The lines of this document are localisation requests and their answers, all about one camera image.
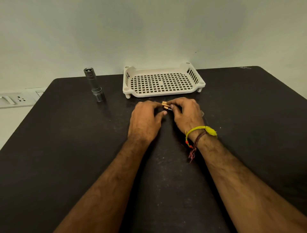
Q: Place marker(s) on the person's left hand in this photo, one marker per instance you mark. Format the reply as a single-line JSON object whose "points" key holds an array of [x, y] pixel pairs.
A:
{"points": [[144, 122]]}

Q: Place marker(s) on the person's right hand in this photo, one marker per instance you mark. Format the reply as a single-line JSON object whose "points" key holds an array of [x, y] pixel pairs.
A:
{"points": [[188, 117]]}

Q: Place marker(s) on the person's right thumb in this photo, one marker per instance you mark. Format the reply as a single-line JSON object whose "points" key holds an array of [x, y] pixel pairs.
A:
{"points": [[175, 110]]}

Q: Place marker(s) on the person's left thumb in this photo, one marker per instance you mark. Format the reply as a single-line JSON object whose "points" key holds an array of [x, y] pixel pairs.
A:
{"points": [[161, 116]]}

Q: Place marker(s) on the person's right forearm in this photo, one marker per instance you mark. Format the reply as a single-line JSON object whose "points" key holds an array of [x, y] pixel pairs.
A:
{"points": [[247, 189]]}

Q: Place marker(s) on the person's left forearm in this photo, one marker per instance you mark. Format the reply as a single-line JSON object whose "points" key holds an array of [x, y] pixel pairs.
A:
{"points": [[103, 192]]}

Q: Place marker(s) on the white perforated plastic tray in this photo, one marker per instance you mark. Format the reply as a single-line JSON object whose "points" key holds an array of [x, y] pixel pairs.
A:
{"points": [[163, 81]]}

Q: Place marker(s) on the yellow thread wristband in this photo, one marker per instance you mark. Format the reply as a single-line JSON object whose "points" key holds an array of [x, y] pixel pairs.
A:
{"points": [[203, 130]]}

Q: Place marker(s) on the maroon thread wristband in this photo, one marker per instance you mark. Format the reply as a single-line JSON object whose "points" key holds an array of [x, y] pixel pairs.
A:
{"points": [[195, 146]]}

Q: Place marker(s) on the grey metal flashlight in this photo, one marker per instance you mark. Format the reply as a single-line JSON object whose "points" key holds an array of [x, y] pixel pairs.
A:
{"points": [[94, 83]]}

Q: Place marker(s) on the white wall switch panel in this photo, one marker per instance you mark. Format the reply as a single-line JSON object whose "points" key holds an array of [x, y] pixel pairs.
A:
{"points": [[19, 98]]}

